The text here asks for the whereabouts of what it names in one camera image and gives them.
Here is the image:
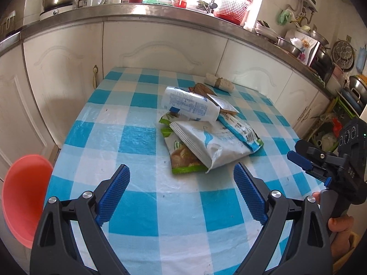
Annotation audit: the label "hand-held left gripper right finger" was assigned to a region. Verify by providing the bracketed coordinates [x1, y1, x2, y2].
[233, 163, 336, 275]

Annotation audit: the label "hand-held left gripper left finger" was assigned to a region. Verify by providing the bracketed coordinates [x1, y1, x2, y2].
[30, 164, 131, 275]

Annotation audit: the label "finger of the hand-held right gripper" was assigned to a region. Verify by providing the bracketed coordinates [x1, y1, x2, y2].
[287, 150, 333, 185]
[295, 139, 342, 164]

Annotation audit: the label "blue and white packet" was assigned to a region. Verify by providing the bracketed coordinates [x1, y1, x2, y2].
[216, 112, 264, 152]

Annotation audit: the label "large white plastic bag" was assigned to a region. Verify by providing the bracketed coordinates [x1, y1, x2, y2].
[170, 119, 253, 174]

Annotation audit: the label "green snack packet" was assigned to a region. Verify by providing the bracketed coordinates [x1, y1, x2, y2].
[159, 112, 208, 175]

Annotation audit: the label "pink plastic bucket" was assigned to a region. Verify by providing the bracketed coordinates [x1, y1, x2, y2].
[1, 155, 54, 250]

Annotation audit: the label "small silver sachet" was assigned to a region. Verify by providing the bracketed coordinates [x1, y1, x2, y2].
[207, 94, 240, 114]

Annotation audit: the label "beige cloth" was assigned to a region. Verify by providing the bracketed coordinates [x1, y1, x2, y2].
[205, 73, 236, 91]

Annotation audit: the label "white printed plastic packet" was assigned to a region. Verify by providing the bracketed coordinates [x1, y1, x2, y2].
[161, 86, 221, 122]

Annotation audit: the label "brown wrapper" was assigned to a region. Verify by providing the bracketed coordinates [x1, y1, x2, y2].
[189, 83, 218, 98]

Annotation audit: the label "person's right hand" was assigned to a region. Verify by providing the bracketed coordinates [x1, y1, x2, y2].
[312, 192, 355, 264]

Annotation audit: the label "white teapot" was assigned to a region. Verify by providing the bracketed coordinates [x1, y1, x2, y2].
[321, 133, 338, 151]

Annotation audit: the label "green dish rack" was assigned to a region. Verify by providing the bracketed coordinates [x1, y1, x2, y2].
[333, 97, 359, 121]

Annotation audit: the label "blue checked tablecloth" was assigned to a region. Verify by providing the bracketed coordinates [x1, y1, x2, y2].
[43, 67, 330, 275]

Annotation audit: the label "steel pot with lid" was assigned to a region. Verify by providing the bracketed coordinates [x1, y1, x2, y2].
[348, 74, 367, 106]

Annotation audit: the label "floral printed bag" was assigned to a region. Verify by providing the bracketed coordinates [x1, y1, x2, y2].
[289, 31, 320, 66]

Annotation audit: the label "round steamer rack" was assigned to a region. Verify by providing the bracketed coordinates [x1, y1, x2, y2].
[331, 40, 356, 71]

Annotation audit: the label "steel basin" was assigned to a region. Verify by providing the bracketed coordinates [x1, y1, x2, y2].
[275, 37, 301, 58]

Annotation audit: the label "green cloth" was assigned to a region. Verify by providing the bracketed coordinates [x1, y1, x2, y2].
[277, 9, 293, 25]

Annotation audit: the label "white kitchen cabinet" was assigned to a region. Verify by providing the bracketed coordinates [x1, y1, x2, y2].
[0, 1, 334, 178]

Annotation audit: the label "red plastic basket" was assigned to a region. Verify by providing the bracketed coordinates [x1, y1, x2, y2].
[214, 0, 253, 26]

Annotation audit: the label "white induction hob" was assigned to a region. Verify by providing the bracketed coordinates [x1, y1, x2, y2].
[39, 6, 75, 21]

